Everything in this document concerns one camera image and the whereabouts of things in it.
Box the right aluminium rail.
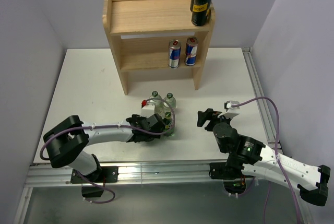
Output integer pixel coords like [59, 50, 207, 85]
[241, 47, 284, 149]

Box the wooden two-tier shelf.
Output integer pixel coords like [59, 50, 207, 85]
[102, 0, 216, 95]

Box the clear chang bottle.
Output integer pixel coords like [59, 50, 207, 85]
[163, 92, 176, 113]
[149, 91, 163, 116]

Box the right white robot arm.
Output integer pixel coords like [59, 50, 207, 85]
[197, 109, 330, 206]

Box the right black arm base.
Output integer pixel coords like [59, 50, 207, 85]
[208, 162, 255, 199]

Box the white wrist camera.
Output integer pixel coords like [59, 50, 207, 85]
[140, 100, 156, 117]
[218, 101, 240, 119]

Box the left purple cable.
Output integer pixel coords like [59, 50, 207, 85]
[39, 98, 176, 204]

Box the right clear Chang bottle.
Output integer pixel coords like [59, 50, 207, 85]
[163, 92, 176, 113]

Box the left clear Chang bottle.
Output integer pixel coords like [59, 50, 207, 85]
[149, 91, 163, 116]

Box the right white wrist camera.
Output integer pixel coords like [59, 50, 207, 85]
[218, 101, 240, 119]

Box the purple cable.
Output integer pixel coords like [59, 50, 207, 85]
[39, 98, 176, 204]
[233, 96, 305, 224]

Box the Red Bull can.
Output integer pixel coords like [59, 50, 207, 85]
[185, 37, 198, 66]
[168, 40, 181, 68]

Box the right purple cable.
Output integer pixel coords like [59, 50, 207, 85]
[233, 96, 305, 224]

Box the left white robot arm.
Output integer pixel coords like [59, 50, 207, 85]
[40, 114, 165, 182]

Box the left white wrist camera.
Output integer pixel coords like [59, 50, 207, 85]
[140, 100, 156, 117]

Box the front black yellow can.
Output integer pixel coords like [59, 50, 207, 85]
[192, 0, 212, 27]

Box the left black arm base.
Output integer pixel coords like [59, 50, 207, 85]
[70, 166, 118, 198]

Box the green glass bottle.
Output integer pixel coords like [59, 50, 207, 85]
[163, 111, 174, 136]

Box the aluminium rail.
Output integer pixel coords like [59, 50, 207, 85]
[241, 47, 284, 149]
[25, 160, 261, 188]

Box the front aluminium rail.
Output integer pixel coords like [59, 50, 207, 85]
[25, 160, 261, 188]

